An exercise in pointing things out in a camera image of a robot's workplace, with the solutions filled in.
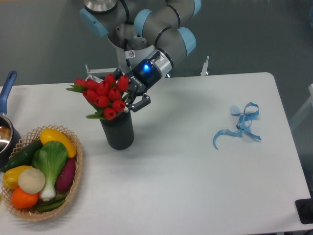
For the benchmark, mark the woven wicker basket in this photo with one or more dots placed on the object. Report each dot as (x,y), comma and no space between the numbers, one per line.
(30,214)

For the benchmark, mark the white frame at right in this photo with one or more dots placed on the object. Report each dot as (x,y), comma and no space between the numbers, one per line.
(303,111)

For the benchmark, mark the blue handled saucepan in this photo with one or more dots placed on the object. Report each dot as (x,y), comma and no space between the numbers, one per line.
(9,136)

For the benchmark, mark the orange fruit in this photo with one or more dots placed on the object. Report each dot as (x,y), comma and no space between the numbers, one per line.
(23,200)

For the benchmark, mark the yellow bell pepper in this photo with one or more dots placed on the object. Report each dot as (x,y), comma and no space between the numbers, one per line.
(10,178)

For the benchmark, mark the dark grey ribbed vase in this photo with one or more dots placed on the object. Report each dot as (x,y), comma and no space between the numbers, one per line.
(119,131)

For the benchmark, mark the purple sweet potato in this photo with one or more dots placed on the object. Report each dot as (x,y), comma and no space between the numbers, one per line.
(66,177)

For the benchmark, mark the green bok choy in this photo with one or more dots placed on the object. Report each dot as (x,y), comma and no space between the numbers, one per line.
(50,160)

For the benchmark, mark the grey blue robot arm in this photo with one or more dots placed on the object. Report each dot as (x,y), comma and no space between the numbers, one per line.
(163,29)

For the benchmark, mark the green bean pods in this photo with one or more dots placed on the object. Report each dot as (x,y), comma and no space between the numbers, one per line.
(50,205)

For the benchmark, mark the light blue ribbon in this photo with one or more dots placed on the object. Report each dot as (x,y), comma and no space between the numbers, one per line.
(245,118)

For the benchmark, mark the black device at table edge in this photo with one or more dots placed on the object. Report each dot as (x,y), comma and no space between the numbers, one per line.
(305,210)

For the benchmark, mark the cream white garlic bulb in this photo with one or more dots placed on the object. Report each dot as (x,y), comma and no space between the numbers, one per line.
(31,180)

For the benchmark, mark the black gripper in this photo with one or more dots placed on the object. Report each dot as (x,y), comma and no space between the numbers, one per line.
(141,78)

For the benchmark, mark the red tulip bouquet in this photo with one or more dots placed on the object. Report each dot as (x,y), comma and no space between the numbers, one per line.
(106,97)

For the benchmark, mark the dark green cucumber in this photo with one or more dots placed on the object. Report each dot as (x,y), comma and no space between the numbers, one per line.
(23,156)

